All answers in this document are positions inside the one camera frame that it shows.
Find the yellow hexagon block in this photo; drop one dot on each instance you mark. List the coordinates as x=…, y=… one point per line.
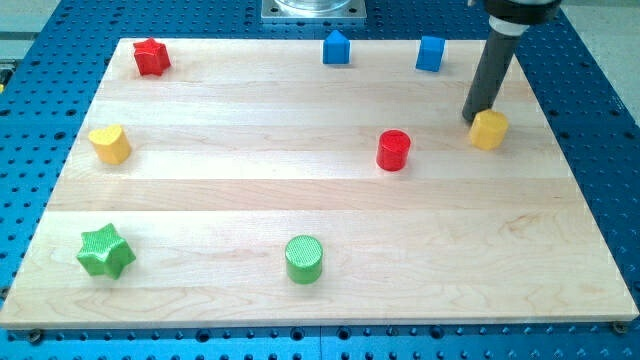
x=488, y=129

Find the blue pentagon house block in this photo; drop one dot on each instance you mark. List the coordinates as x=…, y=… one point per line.
x=336, y=49

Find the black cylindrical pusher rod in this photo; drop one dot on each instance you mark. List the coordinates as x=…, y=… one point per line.
x=494, y=62

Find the green cylinder block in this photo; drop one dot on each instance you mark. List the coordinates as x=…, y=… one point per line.
x=304, y=255

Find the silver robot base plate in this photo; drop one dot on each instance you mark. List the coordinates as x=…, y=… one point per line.
x=313, y=9

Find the blue perforated metal base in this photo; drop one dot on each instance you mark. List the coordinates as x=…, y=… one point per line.
x=582, y=67

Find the yellow heart block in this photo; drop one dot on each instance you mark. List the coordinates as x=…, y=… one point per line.
x=110, y=144

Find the light wooden board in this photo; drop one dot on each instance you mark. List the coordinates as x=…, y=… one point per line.
x=242, y=145

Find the red cylinder block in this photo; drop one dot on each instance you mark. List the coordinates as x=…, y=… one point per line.
x=393, y=150

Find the green star block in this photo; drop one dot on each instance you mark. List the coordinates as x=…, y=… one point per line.
x=105, y=252

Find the red star block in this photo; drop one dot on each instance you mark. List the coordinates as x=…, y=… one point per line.
x=151, y=57

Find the black robot arm end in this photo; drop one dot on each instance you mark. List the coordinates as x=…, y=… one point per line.
x=522, y=12

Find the blue cube block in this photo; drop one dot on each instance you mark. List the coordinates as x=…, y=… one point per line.
x=430, y=53

